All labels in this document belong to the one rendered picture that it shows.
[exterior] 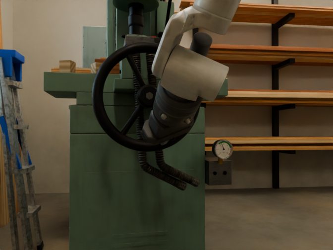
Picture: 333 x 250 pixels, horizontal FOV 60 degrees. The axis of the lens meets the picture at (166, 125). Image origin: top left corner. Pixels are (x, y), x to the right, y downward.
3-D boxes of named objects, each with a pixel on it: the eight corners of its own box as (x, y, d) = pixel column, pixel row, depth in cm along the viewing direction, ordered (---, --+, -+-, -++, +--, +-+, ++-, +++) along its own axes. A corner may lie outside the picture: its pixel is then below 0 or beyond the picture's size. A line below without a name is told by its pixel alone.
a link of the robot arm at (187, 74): (199, 128, 54) (220, 91, 44) (147, 104, 54) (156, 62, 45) (217, 87, 60) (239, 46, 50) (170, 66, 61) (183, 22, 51)
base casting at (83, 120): (68, 133, 89) (68, 104, 89) (83, 131, 145) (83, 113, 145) (206, 133, 98) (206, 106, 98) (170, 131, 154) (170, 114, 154)
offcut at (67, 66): (76, 75, 94) (76, 62, 94) (70, 73, 91) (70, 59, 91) (65, 75, 95) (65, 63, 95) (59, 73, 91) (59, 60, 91)
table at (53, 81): (34, 86, 78) (34, 64, 78) (54, 98, 108) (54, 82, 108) (241, 92, 90) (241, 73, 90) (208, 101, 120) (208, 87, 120)
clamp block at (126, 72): (120, 78, 83) (120, 47, 83) (118, 85, 96) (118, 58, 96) (170, 80, 86) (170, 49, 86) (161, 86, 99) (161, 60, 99)
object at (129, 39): (124, 48, 84) (124, 29, 84) (122, 57, 95) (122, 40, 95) (168, 50, 87) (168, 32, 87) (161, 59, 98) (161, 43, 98)
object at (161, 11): (156, 33, 129) (156, 0, 129) (153, 39, 138) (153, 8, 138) (175, 34, 131) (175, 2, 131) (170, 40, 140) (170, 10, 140)
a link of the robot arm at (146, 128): (152, 157, 62) (162, 129, 52) (133, 121, 66) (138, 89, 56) (200, 137, 67) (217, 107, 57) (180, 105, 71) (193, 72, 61)
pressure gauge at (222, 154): (214, 165, 91) (214, 139, 92) (210, 163, 95) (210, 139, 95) (233, 164, 93) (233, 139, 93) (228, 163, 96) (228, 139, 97)
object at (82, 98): (76, 104, 89) (76, 92, 90) (82, 109, 110) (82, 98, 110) (199, 106, 98) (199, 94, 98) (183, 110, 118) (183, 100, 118)
